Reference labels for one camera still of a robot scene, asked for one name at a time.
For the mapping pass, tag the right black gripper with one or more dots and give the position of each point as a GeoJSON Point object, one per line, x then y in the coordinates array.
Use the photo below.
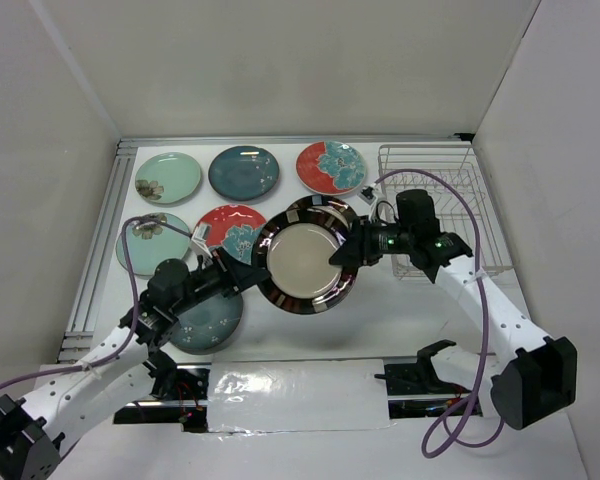
{"type": "Point", "coordinates": [363, 242]}

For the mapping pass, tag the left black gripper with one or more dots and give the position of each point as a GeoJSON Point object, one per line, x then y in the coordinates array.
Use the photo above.
{"type": "Point", "coordinates": [237, 275]}

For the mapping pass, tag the black rimmed beige plate front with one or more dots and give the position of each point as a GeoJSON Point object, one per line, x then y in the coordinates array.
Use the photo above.
{"type": "Point", "coordinates": [295, 247]}

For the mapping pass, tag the black rimmed beige plate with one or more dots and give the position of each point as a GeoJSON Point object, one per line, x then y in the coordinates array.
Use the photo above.
{"type": "Point", "coordinates": [295, 247]}
{"type": "Point", "coordinates": [325, 206]}

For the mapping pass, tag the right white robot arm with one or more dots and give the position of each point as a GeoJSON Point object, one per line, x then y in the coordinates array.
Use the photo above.
{"type": "Point", "coordinates": [536, 375]}

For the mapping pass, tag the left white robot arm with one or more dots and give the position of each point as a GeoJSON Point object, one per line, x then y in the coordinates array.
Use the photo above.
{"type": "Point", "coordinates": [39, 429]}

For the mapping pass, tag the red teal floral plate middle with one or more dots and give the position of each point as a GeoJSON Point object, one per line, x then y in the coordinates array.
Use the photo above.
{"type": "Point", "coordinates": [235, 228]}

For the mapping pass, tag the red teal floral plate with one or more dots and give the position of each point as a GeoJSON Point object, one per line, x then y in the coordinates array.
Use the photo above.
{"type": "Point", "coordinates": [235, 228]}
{"type": "Point", "coordinates": [331, 168]}

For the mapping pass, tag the black rimmed beige plate back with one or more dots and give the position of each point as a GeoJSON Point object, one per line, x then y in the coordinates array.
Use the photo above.
{"type": "Point", "coordinates": [325, 206]}

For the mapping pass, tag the dark teal plate front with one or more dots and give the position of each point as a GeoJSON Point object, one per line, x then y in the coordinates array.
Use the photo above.
{"type": "Point", "coordinates": [208, 325]}

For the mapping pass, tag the dark teal plate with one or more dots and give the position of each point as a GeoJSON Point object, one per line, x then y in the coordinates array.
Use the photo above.
{"type": "Point", "coordinates": [244, 173]}
{"type": "Point", "coordinates": [208, 325]}

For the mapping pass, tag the red teal floral plate back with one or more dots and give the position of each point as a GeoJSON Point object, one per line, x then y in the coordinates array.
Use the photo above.
{"type": "Point", "coordinates": [331, 168]}

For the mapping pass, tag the mint green flower plate front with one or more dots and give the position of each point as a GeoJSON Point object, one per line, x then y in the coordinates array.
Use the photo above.
{"type": "Point", "coordinates": [150, 243]}

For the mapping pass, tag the mint green flower plate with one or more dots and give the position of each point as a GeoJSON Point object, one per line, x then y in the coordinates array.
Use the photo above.
{"type": "Point", "coordinates": [150, 243]}
{"type": "Point", "coordinates": [168, 178]}

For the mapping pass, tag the dark teal plate back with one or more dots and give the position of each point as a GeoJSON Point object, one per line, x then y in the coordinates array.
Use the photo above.
{"type": "Point", "coordinates": [244, 173]}

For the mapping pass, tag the white foil cover sheet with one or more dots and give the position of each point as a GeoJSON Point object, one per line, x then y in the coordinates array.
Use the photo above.
{"type": "Point", "coordinates": [303, 396]}

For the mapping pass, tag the mint green flower plate back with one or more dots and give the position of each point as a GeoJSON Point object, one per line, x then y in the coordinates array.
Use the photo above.
{"type": "Point", "coordinates": [168, 178]}

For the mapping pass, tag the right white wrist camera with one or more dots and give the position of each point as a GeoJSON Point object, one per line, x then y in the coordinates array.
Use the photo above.
{"type": "Point", "coordinates": [374, 196]}

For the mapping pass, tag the white wire dish rack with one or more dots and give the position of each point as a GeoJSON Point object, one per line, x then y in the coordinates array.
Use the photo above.
{"type": "Point", "coordinates": [450, 173]}

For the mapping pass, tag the aluminium frame rail left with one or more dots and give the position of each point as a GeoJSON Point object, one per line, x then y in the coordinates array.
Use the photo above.
{"type": "Point", "coordinates": [84, 313]}

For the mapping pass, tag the aluminium frame rail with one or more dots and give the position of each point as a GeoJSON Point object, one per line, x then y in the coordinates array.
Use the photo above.
{"type": "Point", "coordinates": [227, 140]}
{"type": "Point", "coordinates": [84, 313]}

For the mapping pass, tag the aluminium frame rail back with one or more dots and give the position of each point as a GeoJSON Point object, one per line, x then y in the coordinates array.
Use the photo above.
{"type": "Point", "coordinates": [227, 140]}

